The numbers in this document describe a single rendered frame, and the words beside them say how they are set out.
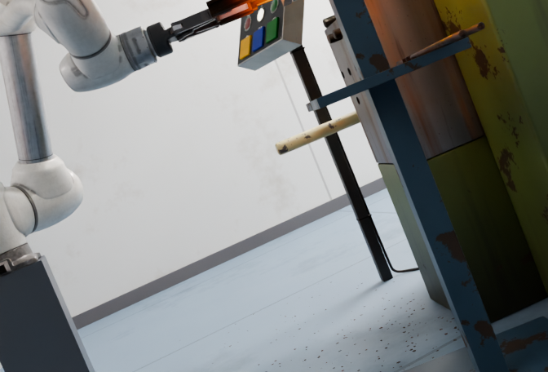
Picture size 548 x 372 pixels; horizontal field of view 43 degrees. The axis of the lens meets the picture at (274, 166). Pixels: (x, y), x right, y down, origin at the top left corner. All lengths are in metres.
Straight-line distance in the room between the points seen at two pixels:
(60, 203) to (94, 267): 2.25
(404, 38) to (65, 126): 2.92
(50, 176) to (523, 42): 1.35
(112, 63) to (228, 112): 2.98
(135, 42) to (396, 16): 0.68
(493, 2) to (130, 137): 3.11
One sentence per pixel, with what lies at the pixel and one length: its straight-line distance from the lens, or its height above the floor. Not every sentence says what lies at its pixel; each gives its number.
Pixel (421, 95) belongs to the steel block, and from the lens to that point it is 1.85.
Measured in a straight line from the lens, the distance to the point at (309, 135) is 2.35.
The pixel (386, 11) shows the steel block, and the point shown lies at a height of 0.86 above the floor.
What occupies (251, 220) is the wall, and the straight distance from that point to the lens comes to 4.53.
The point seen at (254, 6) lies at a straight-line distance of 1.60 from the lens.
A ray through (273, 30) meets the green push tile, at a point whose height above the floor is 1.00.
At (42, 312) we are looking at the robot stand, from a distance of 2.05.
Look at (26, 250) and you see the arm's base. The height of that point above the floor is 0.64.
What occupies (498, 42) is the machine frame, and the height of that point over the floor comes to 0.69.
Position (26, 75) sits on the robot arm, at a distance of 2.12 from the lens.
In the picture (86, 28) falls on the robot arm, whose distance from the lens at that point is 1.50.
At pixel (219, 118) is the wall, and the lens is 4.51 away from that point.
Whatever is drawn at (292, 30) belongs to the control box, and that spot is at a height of 0.98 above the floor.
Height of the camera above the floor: 0.71
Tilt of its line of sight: 3 degrees down
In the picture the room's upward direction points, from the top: 22 degrees counter-clockwise
